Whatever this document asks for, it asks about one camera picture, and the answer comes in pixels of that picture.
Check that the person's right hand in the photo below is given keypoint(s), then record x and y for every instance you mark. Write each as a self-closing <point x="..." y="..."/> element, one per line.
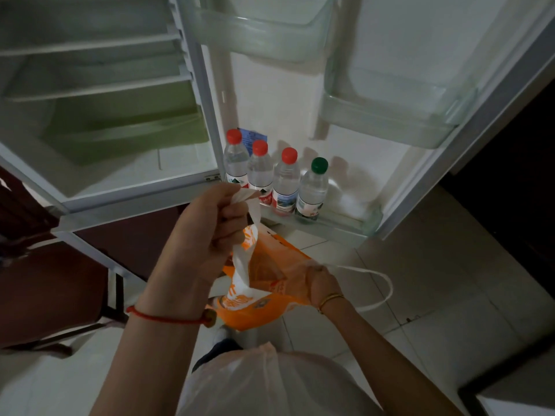
<point x="323" y="286"/>

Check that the person's left hand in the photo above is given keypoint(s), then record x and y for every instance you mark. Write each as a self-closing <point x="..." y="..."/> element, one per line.
<point x="195" y="242"/>

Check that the person's left fingers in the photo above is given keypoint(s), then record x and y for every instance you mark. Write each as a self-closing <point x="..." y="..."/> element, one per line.
<point x="230" y="223"/>

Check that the person's right fingers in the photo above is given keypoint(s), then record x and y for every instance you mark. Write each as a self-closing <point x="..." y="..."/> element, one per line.
<point x="314" y="272"/>

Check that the orange plastic shopping bag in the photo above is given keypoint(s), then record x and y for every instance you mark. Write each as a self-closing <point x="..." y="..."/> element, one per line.
<point x="277" y="272"/>

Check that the person's left forearm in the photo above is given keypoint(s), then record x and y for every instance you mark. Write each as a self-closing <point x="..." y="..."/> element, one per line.
<point x="151" y="363"/>

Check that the person's right forearm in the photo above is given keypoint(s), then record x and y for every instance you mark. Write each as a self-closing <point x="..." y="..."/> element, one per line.
<point x="381" y="368"/>

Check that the metal door hinge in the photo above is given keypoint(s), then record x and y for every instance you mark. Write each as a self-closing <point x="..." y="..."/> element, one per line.
<point x="212" y="178"/>

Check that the clear door bin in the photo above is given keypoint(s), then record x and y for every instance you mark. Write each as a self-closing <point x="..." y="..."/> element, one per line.
<point x="347" y="225"/>
<point x="260" y="34"/>
<point x="390" y="121"/>

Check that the red cap water bottle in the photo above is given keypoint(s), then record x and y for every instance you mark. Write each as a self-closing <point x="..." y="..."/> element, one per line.
<point x="236" y="162"/>
<point x="260" y="173"/>
<point x="286" y="181"/>

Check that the green cap water bottle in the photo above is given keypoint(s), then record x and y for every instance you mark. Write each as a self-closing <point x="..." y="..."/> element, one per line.
<point x="312" y="190"/>

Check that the blue sticker label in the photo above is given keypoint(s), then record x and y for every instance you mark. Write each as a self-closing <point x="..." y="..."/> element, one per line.
<point x="253" y="137"/>

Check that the white fridge body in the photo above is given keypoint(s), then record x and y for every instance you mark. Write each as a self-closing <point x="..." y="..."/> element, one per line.
<point x="130" y="177"/>

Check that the translucent white plastic bag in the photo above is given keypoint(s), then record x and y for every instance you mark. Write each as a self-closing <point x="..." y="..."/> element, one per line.
<point x="277" y="385"/>

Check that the green crisper drawer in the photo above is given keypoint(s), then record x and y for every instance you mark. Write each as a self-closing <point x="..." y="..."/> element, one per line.
<point x="130" y="134"/>

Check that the white fridge door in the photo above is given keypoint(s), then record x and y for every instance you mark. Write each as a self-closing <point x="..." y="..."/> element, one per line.
<point x="277" y="95"/>

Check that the glass fridge shelf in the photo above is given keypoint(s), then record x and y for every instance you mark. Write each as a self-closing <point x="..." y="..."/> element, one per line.
<point x="86" y="41"/>
<point x="99" y="84"/>

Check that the dark red wooden furniture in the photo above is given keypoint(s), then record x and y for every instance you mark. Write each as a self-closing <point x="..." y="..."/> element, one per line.
<point x="43" y="290"/>

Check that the dark wooden cabinet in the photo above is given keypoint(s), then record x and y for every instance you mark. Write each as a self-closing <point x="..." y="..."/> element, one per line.
<point x="511" y="190"/>

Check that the white counter with black edge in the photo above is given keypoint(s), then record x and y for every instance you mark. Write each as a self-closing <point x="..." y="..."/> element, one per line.
<point x="520" y="385"/>

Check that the black metal frame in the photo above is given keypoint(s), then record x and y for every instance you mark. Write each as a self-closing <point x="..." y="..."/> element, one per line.
<point x="116" y="298"/>

